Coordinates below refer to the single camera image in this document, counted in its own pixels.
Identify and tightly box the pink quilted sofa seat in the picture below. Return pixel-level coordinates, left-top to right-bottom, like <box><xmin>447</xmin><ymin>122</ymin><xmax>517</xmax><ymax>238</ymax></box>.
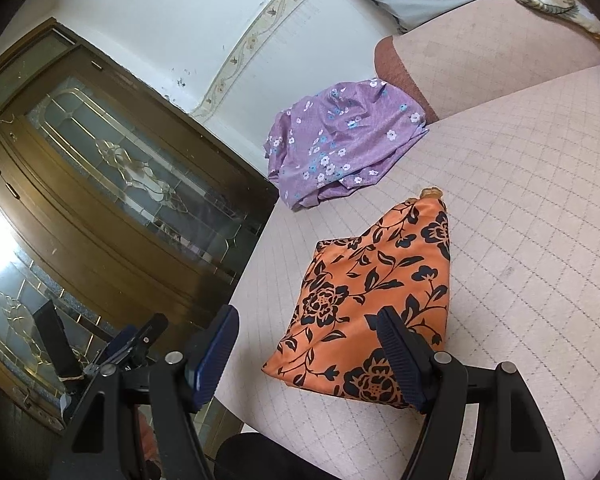
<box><xmin>216</xmin><ymin>65</ymin><xmax>600</xmax><ymax>479</ymax></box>

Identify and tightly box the purple floral garment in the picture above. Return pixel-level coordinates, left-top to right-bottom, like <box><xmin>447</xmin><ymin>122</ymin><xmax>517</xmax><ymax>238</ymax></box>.
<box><xmin>263</xmin><ymin>78</ymin><xmax>428</xmax><ymax>210</ymax></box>

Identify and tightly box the orange black floral garment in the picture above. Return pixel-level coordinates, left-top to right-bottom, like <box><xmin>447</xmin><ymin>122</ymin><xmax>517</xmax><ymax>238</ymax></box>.
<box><xmin>262</xmin><ymin>188</ymin><xmax>451</xmax><ymax>408</ymax></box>

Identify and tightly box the brown glass panel door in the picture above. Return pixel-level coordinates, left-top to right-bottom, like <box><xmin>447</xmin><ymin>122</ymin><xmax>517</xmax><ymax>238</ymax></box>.
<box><xmin>0</xmin><ymin>16</ymin><xmax>281</xmax><ymax>480</ymax></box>

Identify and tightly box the pink quilted sofa backrest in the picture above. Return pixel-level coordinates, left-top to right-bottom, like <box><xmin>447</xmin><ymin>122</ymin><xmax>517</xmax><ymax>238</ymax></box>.
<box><xmin>374</xmin><ymin>0</ymin><xmax>600</xmax><ymax>124</ymax></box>

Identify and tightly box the person's left hand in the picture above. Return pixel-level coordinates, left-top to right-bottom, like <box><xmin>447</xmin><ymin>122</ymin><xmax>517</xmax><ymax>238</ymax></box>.
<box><xmin>138</xmin><ymin>413</ymin><xmax>160</xmax><ymax>464</ymax></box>

